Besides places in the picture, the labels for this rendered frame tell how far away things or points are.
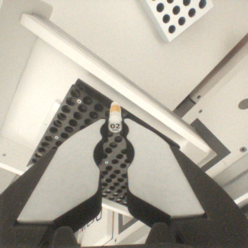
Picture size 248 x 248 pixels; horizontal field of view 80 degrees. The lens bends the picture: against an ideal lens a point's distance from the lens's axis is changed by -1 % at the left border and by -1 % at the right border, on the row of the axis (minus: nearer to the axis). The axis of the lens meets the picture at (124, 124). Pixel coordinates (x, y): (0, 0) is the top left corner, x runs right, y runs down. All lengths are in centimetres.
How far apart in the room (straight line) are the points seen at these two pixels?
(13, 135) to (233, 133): 41
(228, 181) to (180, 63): 24
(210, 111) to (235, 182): 15
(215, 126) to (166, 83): 14
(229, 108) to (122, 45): 23
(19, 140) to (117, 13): 32
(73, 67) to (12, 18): 10
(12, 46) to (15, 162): 21
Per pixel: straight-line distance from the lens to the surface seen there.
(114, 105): 15
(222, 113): 33
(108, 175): 30
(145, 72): 35
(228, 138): 29
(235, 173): 26
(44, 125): 32
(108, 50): 34
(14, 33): 23
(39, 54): 29
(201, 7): 35
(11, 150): 37
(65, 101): 22
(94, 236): 48
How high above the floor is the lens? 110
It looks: 60 degrees down
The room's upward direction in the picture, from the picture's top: 176 degrees clockwise
